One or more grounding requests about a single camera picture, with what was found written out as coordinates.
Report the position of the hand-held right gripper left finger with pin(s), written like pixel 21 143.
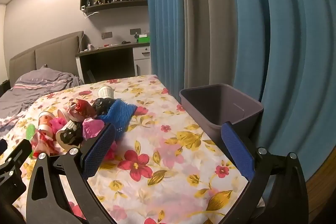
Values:
pixel 98 150

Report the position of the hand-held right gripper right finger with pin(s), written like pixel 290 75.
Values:
pixel 237 150

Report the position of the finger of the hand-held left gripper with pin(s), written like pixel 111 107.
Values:
pixel 18 154
pixel 2 146

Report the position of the large pink plastic bag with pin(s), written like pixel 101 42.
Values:
pixel 90 129

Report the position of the pink white wrapper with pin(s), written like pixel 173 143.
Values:
pixel 43 144

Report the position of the black plastic bag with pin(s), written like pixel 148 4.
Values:
pixel 102 106
pixel 71 136

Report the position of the blue foam net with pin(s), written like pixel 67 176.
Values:
pixel 118 115

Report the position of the striped white paper cup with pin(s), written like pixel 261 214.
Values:
pixel 63 130

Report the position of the orange print paper cup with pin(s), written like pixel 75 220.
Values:
pixel 46 121

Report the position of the small pink plastic bag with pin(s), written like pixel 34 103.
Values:
pixel 59 124

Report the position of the grey plastic bin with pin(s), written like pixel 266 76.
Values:
pixel 223 100

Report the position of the plain white paper cup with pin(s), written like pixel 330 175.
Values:
pixel 63 112

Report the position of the white ribbed paper cup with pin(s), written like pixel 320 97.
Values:
pixel 106 92

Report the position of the black bedside stand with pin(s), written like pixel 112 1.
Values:
pixel 4 87

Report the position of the floral bed sheet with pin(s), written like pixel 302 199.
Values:
pixel 157 121

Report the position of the grey striped duvet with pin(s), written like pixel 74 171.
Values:
pixel 34 82

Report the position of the dark wooden desk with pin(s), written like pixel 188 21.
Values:
pixel 105 52

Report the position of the white drawer cabinet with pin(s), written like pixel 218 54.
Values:
pixel 141 61

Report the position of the small white jars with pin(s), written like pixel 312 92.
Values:
pixel 91 46

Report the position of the grey padded headboard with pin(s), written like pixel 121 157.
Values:
pixel 52 53

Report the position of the blue curtain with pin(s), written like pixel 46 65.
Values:
pixel 288 43
pixel 162 16

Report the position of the green box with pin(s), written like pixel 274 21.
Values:
pixel 143 39

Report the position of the grey curtain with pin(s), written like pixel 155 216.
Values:
pixel 210 16

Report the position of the white clip lamp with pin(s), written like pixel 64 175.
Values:
pixel 83 7

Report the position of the dark wall socket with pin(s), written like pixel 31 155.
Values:
pixel 106 35
pixel 135 31

